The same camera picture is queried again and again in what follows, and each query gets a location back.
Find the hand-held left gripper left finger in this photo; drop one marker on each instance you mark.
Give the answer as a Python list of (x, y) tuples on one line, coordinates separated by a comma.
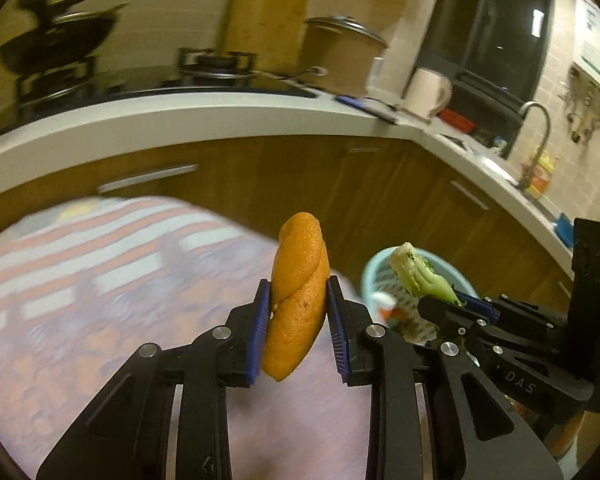
[(257, 335)]

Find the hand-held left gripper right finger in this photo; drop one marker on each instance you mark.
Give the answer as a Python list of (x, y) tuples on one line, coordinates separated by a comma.
[(337, 332)]

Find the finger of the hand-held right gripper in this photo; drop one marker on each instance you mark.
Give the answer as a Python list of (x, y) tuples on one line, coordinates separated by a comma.
[(480, 305), (447, 319)]

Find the green vegetable stem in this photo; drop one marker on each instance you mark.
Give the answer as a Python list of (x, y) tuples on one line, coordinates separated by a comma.
[(422, 277)]

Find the orange peel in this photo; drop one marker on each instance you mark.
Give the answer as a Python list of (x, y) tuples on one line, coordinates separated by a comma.
[(297, 300)]

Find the light blue plastic basket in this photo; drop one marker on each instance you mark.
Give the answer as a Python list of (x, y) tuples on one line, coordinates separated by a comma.
[(375, 270)]

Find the person's right forearm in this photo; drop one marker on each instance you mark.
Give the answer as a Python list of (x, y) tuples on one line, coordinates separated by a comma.
[(565, 435)]

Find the blue sponge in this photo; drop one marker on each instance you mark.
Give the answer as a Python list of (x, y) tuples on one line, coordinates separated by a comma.
[(564, 229)]

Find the yellow dish soap bottle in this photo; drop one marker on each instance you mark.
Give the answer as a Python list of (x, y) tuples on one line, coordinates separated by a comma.
[(541, 177)]

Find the wooden kitchen cabinet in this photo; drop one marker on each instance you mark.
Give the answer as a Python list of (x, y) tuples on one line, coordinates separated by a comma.
[(280, 180)]

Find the red container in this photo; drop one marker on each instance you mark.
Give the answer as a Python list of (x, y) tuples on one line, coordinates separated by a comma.
[(457, 120)]

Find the metal faucet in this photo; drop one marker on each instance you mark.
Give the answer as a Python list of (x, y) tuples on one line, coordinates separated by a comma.
[(544, 125)]

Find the white electric kettle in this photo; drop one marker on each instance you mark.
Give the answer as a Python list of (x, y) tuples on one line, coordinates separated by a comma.
[(426, 94)]

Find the black and blue knife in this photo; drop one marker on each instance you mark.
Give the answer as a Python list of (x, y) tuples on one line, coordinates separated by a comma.
[(367, 108)]

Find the metal ladle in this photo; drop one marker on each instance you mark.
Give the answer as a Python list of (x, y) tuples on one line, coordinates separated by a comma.
[(300, 73)]

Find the dark window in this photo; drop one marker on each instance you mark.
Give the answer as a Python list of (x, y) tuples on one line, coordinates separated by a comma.
[(490, 35)]

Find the brown pot with lid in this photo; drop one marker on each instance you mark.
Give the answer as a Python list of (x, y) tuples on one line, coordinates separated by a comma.
[(340, 57)]

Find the white water heater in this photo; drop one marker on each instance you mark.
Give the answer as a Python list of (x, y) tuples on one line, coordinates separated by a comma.
[(597, 35)]

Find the black gas stove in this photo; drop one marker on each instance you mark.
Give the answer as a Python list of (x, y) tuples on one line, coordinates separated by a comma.
[(145, 80)]

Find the wooden cutting board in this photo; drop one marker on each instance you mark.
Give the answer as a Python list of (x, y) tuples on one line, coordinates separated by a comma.
[(267, 10)]

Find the black wok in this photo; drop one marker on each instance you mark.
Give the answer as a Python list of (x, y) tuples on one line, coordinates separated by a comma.
[(55, 40)]

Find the wall pipes and valves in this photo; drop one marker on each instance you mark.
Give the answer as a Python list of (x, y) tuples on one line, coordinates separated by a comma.
[(585, 110)]

